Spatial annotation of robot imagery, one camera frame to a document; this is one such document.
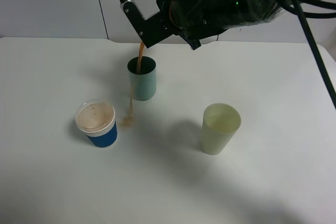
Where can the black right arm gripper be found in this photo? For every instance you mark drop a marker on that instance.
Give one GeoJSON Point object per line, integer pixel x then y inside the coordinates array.
{"type": "Point", "coordinates": [192, 20]}

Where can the teal plastic cup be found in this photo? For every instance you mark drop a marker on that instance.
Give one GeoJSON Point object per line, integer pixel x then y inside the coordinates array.
{"type": "Point", "coordinates": [143, 84]}

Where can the light green plastic cup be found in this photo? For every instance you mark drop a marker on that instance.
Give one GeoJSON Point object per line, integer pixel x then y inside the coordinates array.
{"type": "Point", "coordinates": [220, 122]}

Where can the brown drink spill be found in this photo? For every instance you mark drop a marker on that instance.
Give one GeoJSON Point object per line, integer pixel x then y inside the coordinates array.
{"type": "Point", "coordinates": [127, 120]}

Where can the blue cup with white rim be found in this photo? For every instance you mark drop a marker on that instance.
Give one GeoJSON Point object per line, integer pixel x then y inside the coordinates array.
{"type": "Point", "coordinates": [96, 119]}

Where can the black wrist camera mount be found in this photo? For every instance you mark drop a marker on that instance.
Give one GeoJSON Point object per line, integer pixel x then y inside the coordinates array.
{"type": "Point", "coordinates": [152, 30]}

